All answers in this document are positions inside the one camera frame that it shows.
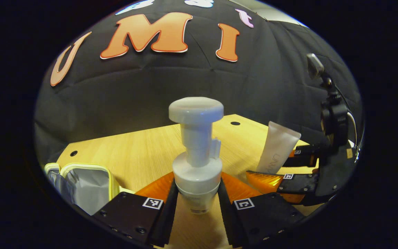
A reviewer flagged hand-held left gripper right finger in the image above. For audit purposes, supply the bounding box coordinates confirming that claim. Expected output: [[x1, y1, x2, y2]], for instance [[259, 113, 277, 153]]
[[218, 172, 306, 248]]

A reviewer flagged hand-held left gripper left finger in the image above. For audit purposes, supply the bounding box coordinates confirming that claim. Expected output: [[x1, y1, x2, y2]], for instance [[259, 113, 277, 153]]
[[92, 172, 179, 248]]

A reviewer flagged white squeeze tube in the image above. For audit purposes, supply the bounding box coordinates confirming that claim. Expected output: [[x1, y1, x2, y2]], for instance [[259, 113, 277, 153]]
[[256, 121, 302, 174]]

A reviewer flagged white pump bottle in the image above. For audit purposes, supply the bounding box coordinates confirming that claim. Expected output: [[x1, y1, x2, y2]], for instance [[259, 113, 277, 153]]
[[169, 97, 224, 215]]

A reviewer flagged pale yellow suitcase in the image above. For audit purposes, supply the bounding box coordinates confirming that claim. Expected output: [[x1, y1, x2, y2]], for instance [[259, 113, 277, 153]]
[[44, 163, 135, 215]]

